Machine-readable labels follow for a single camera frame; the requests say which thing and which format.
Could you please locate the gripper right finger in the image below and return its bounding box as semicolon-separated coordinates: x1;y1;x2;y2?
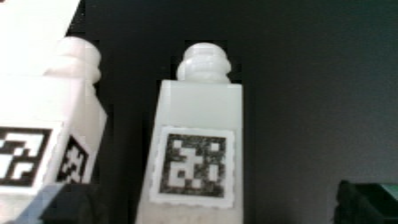
335;180;398;224

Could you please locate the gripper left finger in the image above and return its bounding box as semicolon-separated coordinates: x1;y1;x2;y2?
39;184;108;224

